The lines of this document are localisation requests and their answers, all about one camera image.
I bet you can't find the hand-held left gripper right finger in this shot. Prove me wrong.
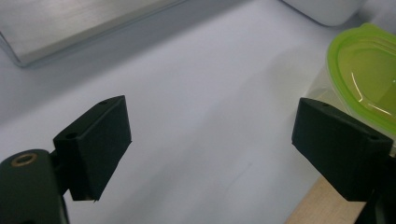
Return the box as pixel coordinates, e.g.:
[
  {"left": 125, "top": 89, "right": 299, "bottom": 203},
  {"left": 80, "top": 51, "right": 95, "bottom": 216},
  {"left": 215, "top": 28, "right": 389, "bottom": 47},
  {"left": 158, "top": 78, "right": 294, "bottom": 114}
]
[{"left": 291, "top": 97, "right": 394, "bottom": 203}]

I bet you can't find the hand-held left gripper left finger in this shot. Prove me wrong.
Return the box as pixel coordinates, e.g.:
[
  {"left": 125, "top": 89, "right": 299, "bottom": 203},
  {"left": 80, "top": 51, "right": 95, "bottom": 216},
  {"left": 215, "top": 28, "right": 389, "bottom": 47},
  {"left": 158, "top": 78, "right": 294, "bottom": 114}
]
[{"left": 52, "top": 94, "right": 133, "bottom": 203}]

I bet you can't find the yellow-green plastic bowl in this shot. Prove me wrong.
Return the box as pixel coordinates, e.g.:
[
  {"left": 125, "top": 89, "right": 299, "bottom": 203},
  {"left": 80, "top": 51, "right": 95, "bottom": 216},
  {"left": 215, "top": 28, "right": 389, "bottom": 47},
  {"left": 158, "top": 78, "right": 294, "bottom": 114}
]
[{"left": 306, "top": 21, "right": 396, "bottom": 150}]

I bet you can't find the white wire rack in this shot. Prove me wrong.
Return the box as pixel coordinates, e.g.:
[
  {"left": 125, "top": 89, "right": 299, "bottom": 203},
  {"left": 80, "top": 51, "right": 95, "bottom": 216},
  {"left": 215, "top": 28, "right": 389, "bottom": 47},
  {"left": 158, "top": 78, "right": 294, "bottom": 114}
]
[{"left": 0, "top": 0, "right": 188, "bottom": 68}]

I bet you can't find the white lidded container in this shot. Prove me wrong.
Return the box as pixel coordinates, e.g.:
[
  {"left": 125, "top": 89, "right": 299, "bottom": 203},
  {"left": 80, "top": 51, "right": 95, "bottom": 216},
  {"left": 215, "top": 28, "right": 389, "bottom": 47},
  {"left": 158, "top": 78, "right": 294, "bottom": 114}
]
[{"left": 281, "top": 0, "right": 367, "bottom": 27}]

